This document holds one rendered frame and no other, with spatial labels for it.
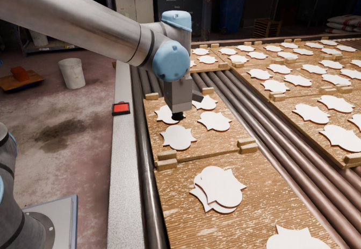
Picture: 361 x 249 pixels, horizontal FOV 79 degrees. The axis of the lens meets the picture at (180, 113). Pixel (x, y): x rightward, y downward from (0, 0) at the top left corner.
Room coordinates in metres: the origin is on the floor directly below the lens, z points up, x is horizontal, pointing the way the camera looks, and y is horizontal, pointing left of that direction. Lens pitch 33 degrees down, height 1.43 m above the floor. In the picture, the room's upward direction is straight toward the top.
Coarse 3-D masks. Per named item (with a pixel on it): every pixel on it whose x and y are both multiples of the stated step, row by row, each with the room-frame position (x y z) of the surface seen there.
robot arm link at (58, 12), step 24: (0, 0) 0.29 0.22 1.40; (24, 0) 0.31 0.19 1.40; (48, 0) 0.32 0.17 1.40; (72, 0) 0.34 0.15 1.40; (24, 24) 0.31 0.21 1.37; (48, 24) 0.32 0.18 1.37; (72, 24) 0.33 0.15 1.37; (96, 24) 0.35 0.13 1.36; (120, 24) 0.37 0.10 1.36; (96, 48) 0.35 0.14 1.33; (120, 48) 0.36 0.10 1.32; (144, 48) 0.38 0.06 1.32; (168, 48) 0.39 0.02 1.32; (168, 72) 0.38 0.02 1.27
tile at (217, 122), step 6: (204, 114) 0.74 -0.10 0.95; (210, 114) 0.74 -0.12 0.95; (216, 114) 0.74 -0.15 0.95; (198, 120) 0.70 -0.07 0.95; (204, 120) 0.70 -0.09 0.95; (210, 120) 0.70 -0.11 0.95; (216, 120) 0.70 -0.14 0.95; (222, 120) 0.70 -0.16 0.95; (228, 120) 0.70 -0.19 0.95; (210, 126) 0.66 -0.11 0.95; (216, 126) 0.66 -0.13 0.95; (222, 126) 0.66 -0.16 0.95; (228, 126) 0.66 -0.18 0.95; (222, 132) 0.63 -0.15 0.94
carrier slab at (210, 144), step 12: (216, 96) 0.91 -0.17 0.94; (156, 108) 0.80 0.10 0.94; (192, 108) 0.80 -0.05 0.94; (216, 108) 0.80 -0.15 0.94; (192, 120) 0.71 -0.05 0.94; (156, 132) 0.63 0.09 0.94; (192, 132) 0.63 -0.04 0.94; (204, 132) 0.63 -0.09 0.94; (216, 132) 0.63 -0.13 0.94; (228, 132) 0.63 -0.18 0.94; (240, 132) 0.63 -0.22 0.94; (156, 144) 0.57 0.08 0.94; (192, 144) 0.57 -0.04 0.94; (204, 144) 0.57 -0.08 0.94; (216, 144) 0.57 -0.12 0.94; (228, 144) 0.57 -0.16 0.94; (156, 156) 0.51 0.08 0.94; (180, 156) 0.51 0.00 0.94; (192, 156) 0.51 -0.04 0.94; (204, 156) 0.52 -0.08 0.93
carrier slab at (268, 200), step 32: (224, 160) 0.49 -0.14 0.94; (256, 160) 0.49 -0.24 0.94; (160, 192) 0.38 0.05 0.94; (256, 192) 0.38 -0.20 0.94; (288, 192) 0.38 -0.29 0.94; (192, 224) 0.29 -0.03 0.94; (224, 224) 0.29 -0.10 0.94; (256, 224) 0.29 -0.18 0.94; (288, 224) 0.29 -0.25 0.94; (320, 224) 0.29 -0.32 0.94
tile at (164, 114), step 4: (160, 108) 0.78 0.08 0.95; (164, 108) 0.78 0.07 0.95; (168, 108) 0.78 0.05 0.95; (156, 112) 0.75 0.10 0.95; (160, 112) 0.75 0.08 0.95; (164, 112) 0.75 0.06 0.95; (168, 112) 0.75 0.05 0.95; (160, 116) 0.72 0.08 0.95; (164, 116) 0.72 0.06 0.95; (168, 116) 0.72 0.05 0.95; (184, 116) 0.72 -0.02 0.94; (156, 120) 0.70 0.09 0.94; (160, 120) 0.70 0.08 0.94; (164, 120) 0.70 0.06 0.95; (168, 120) 0.70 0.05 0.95; (172, 120) 0.70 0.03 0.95; (168, 124) 0.68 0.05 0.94; (172, 124) 0.68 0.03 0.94
